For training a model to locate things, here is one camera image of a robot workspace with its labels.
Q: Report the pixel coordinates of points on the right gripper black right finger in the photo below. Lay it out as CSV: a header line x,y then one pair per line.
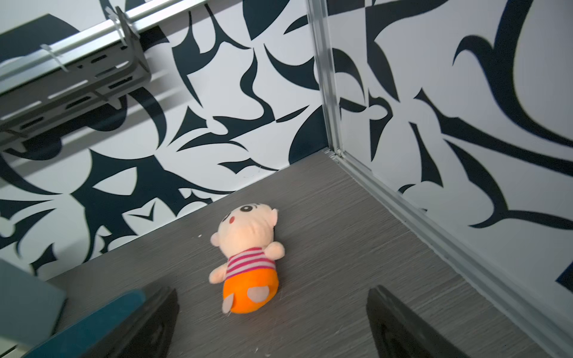
x,y
399,332

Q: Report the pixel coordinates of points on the teal plastic storage box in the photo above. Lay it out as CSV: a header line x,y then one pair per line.
x,y
79,338

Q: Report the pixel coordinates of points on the grey perforated wall shelf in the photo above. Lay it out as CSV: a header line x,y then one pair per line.
x,y
72,90

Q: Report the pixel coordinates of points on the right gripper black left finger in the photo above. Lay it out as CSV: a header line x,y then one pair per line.
x,y
147,332

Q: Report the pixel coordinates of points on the small blue cream drawer cabinet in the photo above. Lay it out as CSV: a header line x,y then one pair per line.
x,y
30,307

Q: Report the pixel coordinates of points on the plush doll orange pants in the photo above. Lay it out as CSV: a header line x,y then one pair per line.
x,y
246,237

